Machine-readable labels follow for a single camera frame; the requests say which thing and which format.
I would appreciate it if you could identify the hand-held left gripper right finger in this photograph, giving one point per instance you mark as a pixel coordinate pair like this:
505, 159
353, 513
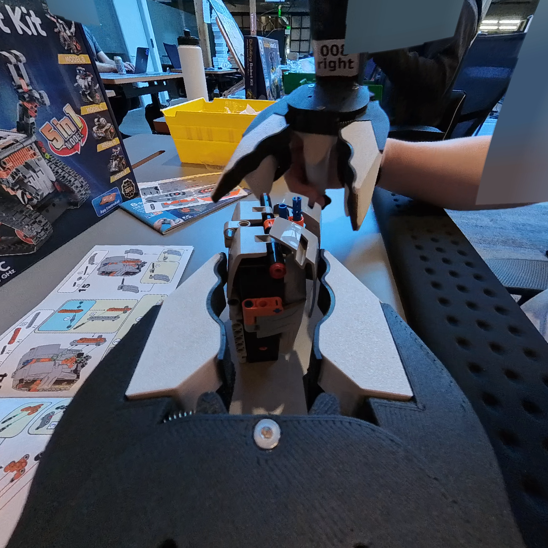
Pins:
359, 342

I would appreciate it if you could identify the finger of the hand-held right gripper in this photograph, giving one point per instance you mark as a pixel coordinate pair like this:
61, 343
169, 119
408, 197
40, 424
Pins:
364, 171
265, 171

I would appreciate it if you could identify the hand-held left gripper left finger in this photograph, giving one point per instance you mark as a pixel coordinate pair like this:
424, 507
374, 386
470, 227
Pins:
180, 342

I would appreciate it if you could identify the grey brick robot model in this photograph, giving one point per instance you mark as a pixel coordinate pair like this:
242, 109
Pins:
248, 248

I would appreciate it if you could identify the person's right forearm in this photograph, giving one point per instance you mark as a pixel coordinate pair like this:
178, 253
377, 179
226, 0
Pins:
428, 171

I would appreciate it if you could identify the person's right hand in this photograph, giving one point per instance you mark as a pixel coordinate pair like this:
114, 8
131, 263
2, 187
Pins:
299, 186

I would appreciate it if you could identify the green bin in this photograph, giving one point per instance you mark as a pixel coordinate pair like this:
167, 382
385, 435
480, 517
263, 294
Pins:
299, 85

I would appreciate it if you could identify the yellow plastic bin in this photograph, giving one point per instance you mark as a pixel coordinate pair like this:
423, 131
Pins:
201, 137

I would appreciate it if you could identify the dark robot kit box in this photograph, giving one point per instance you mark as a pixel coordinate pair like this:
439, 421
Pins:
263, 68

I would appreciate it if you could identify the clear sticker sheet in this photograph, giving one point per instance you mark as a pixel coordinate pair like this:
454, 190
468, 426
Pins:
180, 192

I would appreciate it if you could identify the blue leaflet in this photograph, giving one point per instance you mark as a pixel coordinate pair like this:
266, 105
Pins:
171, 223

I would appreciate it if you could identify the open instruction booklet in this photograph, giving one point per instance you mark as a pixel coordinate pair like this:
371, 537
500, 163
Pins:
64, 308

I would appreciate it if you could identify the wooden panel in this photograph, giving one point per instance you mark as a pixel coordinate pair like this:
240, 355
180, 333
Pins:
229, 34

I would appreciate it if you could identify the white water bottle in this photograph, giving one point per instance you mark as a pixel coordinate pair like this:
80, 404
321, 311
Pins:
192, 68

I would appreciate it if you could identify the dark laptop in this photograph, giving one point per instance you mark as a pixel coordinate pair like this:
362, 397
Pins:
139, 60

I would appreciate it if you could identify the blue robot kit box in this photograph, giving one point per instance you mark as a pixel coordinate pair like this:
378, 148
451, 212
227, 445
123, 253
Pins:
43, 85

